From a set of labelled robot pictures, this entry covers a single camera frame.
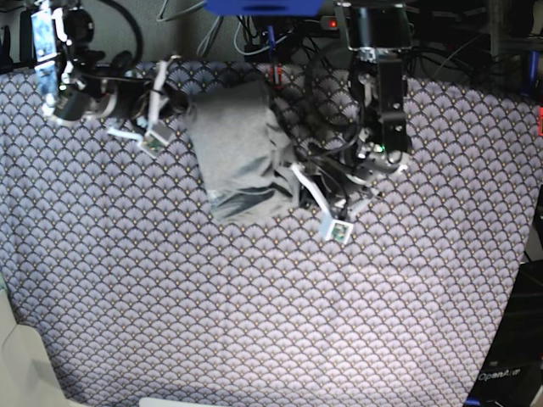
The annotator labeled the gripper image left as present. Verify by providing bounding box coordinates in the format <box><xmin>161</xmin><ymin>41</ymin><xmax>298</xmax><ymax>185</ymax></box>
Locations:
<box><xmin>84</xmin><ymin>73</ymin><xmax>193</xmax><ymax>121</ymax></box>

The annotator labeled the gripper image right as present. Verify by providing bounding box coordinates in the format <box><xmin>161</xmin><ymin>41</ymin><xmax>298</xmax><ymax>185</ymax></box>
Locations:
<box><xmin>296</xmin><ymin>143</ymin><xmax>411</xmax><ymax>204</ymax></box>

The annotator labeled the light grey T-shirt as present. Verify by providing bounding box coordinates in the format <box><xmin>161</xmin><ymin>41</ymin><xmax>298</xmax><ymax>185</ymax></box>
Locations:
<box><xmin>183</xmin><ymin>81</ymin><xmax>300</xmax><ymax>226</ymax></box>

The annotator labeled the red black table clamp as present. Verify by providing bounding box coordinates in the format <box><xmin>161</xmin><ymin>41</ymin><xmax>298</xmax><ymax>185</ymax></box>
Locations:
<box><xmin>269</xmin><ymin>64</ymin><xmax>283</xmax><ymax>89</ymax></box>

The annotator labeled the black power strip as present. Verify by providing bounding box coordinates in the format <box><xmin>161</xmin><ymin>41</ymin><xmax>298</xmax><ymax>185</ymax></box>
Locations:
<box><xmin>319</xmin><ymin>15</ymin><xmax>342</xmax><ymax>31</ymax></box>

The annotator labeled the fan-patterned purple tablecloth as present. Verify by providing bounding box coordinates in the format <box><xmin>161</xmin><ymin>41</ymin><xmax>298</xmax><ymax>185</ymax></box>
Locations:
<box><xmin>1</xmin><ymin>72</ymin><xmax>542</xmax><ymax>406</ymax></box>

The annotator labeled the red clamp at right edge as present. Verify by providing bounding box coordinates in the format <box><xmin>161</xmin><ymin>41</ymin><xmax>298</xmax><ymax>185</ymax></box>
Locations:
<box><xmin>538</xmin><ymin>106</ymin><xmax>543</xmax><ymax>137</ymax></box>

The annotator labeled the black OpenArm box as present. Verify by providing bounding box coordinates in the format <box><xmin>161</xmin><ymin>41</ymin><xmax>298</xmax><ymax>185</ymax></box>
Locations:
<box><xmin>473</xmin><ymin>260</ymin><xmax>542</xmax><ymax>406</ymax></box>

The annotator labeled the white board at corner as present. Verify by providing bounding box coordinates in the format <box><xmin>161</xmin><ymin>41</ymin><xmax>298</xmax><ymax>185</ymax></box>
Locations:
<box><xmin>1</xmin><ymin>290</ymin><xmax>68</xmax><ymax>406</ymax></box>

